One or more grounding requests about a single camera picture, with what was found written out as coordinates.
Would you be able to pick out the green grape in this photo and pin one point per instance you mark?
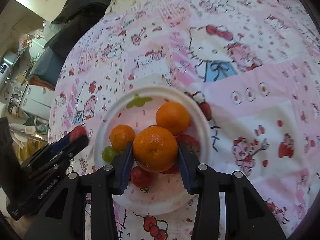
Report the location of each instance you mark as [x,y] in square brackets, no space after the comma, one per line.
[109,153]

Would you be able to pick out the red cherry tomato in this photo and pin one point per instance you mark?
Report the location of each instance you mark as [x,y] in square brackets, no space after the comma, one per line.
[78,131]
[141,178]

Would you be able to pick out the pink Hello Kitty bedsheet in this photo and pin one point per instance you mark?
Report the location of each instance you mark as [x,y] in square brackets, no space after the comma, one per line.
[252,66]

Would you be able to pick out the orange mandarin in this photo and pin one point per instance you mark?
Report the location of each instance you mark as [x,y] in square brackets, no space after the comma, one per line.
[174,117]
[155,149]
[120,136]

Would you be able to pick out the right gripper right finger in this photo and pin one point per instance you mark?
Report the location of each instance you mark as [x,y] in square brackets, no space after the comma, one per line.
[247,215]

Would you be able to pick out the pink strawberry pattern plate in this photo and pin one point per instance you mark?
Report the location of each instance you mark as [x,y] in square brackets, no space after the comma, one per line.
[137,109]

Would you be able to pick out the black clothes pile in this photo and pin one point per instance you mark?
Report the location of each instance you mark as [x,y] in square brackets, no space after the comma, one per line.
[76,18]

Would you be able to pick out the red strawberry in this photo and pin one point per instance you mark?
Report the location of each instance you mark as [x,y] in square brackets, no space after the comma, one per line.
[191,144]
[173,170]

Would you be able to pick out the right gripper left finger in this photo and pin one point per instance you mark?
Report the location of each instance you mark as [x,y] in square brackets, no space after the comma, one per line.
[63,214]

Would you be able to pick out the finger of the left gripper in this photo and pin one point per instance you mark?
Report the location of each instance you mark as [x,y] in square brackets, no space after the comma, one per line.
[57,147]
[70,151]

